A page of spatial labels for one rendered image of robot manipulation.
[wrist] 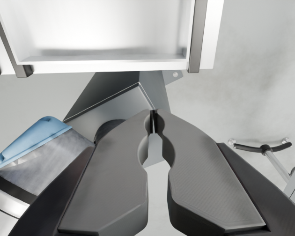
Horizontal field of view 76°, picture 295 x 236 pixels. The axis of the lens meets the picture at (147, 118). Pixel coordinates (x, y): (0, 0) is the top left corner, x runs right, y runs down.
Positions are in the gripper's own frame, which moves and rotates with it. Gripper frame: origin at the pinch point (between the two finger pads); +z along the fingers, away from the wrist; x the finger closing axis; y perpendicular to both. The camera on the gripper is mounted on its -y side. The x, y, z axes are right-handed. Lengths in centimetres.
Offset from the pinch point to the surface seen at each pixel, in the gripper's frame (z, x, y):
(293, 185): 63, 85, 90
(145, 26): 21.4, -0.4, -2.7
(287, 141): 107, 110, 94
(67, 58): 19.4, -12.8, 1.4
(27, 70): 20.3, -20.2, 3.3
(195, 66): 19.6, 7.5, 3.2
